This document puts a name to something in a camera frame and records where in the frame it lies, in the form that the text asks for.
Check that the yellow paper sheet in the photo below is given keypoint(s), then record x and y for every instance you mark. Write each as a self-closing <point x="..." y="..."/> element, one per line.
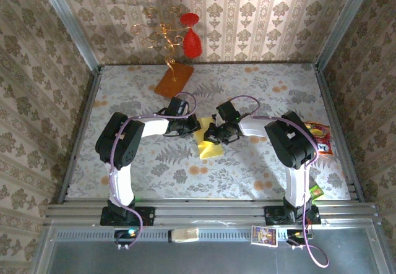
<point x="213" y="153"/>

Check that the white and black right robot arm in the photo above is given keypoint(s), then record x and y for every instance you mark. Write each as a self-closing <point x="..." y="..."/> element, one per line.
<point x="294" y="144"/>

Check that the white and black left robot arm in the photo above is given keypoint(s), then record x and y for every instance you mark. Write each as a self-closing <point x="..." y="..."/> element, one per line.
<point x="125" y="187"/>

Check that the floral patterned table cover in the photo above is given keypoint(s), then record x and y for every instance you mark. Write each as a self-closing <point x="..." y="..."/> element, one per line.
<point x="216" y="181"/>

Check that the red wine glass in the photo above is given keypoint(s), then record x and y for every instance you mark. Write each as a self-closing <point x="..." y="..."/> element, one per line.
<point x="191" y="45"/>

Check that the red and yellow snack bag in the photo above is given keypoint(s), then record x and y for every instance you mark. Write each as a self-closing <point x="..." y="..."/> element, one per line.
<point x="321" y="135"/>

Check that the small green packet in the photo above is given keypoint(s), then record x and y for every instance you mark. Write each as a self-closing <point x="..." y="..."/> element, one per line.
<point x="316" y="191"/>

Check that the colourful card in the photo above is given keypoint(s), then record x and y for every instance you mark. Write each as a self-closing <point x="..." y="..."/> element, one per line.
<point x="264" y="236"/>

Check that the grey metal shelf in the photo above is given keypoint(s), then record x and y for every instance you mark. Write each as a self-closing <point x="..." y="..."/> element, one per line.
<point x="198" y="258"/>

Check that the black connector box with LED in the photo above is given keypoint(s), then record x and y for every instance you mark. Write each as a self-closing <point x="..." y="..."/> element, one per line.
<point x="294" y="235"/>
<point x="123" y="235"/>

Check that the long aluminium base rail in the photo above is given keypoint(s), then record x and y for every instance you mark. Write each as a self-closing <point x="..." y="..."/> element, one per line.
<point x="210" y="212"/>

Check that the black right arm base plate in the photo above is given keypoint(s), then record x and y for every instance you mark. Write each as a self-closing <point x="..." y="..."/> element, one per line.
<point x="273" y="215"/>

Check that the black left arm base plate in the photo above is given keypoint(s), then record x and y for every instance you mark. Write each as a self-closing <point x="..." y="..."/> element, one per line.
<point x="145" y="215"/>

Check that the aluminium side rail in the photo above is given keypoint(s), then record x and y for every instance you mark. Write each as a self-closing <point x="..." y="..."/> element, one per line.
<point x="329" y="101"/>
<point x="80" y="131"/>

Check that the aluminium corner post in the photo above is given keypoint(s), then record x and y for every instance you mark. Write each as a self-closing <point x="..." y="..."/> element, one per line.
<point x="343" y="23"/>
<point x="69" y="23"/>

